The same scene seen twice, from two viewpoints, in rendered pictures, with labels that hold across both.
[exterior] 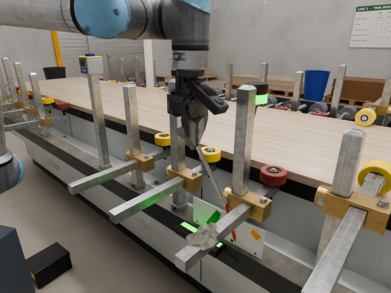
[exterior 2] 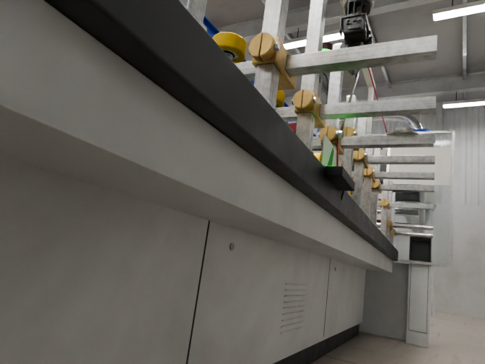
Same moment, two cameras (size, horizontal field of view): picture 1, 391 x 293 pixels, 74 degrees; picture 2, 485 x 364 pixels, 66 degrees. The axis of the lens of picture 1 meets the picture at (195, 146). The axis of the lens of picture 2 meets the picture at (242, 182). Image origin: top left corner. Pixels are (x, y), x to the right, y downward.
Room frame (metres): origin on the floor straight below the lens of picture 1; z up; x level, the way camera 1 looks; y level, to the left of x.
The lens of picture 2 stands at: (1.16, 0.88, 0.43)
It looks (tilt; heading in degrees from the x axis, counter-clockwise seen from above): 12 degrees up; 257
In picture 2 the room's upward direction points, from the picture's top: 8 degrees clockwise
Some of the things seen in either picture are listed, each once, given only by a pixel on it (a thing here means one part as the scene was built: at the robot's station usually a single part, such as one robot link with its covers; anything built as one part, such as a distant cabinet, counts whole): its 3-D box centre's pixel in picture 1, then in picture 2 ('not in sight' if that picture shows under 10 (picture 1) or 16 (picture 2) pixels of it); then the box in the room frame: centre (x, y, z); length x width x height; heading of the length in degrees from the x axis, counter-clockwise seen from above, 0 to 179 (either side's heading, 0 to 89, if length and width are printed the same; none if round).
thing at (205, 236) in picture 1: (205, 232); (402, 132); (0.48, -0.02, 0.87); 0.09 x 0.07 x 0.02; 138
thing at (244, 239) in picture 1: (224, 225); (333, 165); (0.66, -0.09, 0.75); 0.26 x 0.01 x 0.10; 48
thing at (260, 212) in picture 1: (246, 202); (331, 141); (0.64, -0.15, 0.85); 0.14 x 0.06 x 0.05; 48
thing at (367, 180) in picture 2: not in sight; (367, 184); (0.16, -0.69, 0.89); 0.04 x 0.04 x 0.48; 48
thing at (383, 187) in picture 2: not in sight; (396, 187); (-0.11, -0.84, 0.95); 0.37 x 0.03 x 0.03; 138
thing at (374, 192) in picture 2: not in sight; (374, 188); (-0.01, -0.88, 0.93); 0.04 x 0.04 x 0.48; 48
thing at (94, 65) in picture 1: (91, 65); not in sight; (1.16, 0.44, 1.18); 0.07 x 0.07 x 0.08; 48
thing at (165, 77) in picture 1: (184, 75); not in sight; (9.44, 0.40, 0.23); 2.42 x 0.76 x 0.17; 136
